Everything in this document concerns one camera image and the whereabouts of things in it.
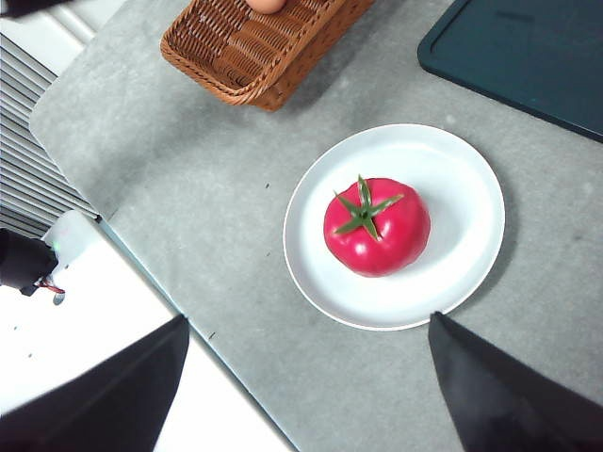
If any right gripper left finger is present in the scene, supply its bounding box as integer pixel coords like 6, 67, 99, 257
0, 314, 190, 452

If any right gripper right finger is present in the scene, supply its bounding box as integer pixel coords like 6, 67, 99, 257
427, 311, 603, 452

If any red plastic tomato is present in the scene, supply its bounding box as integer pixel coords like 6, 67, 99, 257
322, 173, 432, 278

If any round white-grey plate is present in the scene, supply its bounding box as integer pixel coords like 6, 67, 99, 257
282, 123, 507, 331

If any ribbed grey panel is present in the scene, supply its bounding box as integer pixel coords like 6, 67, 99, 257
0, 32, 101, 239

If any dark rectangular tray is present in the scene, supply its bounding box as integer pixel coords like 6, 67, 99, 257
417, 0, 603, 144

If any brown wicker basket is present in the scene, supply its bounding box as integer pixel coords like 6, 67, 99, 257
159, 0, 376, 112

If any pale orange egg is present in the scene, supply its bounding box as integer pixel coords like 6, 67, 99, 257
245, 0, 287, 15

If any red cable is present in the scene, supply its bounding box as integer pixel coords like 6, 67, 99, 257
37, 276, 66, 296

